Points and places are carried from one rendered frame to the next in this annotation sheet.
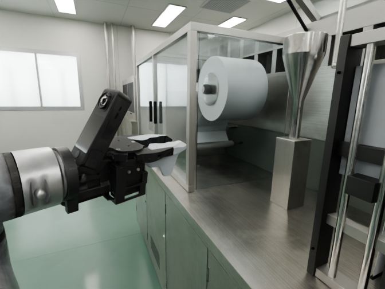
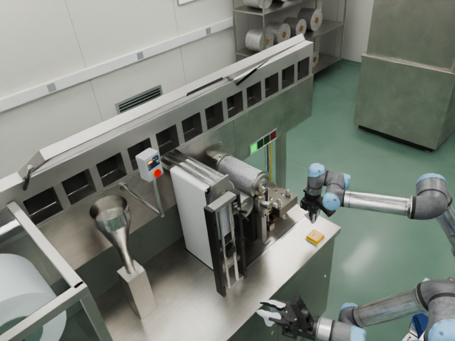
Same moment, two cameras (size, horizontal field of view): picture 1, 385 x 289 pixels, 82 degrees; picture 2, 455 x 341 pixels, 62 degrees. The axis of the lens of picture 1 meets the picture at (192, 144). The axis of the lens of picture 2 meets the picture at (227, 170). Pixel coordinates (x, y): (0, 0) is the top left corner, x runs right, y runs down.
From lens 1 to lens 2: 1.55 m
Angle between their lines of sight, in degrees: 96
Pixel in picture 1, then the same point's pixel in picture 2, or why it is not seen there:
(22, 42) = not seen: outside the picture
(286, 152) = (141, 281)
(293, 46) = (124, 220)
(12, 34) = not seen: outside the picture
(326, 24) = (49, 175)
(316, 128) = (89, 251)
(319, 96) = (78, 229)
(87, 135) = (307, 314)
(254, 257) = (223, 321)
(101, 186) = not seen: hidden behind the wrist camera
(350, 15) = (72, 163)
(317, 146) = (97, 260)
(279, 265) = (225, 309)
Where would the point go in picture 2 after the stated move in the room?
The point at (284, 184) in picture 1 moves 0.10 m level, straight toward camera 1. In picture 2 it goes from (149, 298) to (170, 298)
